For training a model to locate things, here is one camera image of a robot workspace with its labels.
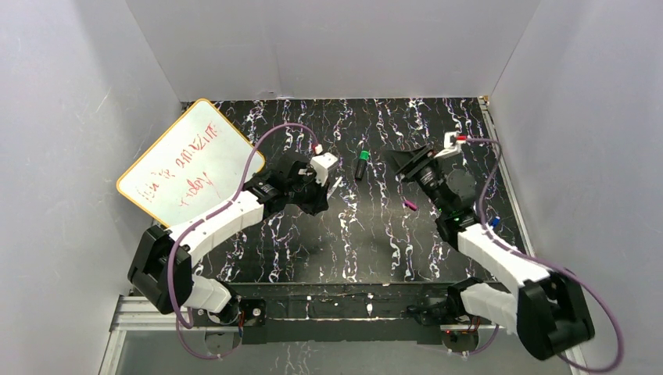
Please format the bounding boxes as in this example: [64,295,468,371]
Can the blue marker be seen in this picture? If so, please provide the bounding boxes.
[489,216,501,228]

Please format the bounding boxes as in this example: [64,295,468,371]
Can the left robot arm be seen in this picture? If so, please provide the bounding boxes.
[127,152,339,328]

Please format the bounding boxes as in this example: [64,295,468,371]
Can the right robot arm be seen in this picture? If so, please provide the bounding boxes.
[382,146,595,360]

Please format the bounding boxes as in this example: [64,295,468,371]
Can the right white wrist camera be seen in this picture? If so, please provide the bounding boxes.
[434,131,467,159]

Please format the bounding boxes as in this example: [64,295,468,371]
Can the yellow framed whiteboard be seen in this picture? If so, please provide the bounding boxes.
[116,98,265,227]

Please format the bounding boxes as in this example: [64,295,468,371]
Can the magenta pen cap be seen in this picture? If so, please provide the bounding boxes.
[403,200,418,211]

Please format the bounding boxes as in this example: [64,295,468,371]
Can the silver pen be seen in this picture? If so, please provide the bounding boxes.
[327,177,342,198]

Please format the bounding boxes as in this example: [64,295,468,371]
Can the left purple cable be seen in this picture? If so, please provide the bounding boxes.
[165,123,320,361]

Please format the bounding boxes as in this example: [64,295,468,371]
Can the black green highlighter pen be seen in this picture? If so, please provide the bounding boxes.
[354,156,368,180]

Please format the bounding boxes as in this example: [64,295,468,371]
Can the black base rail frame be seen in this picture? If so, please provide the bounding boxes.
[193,279,474,345]

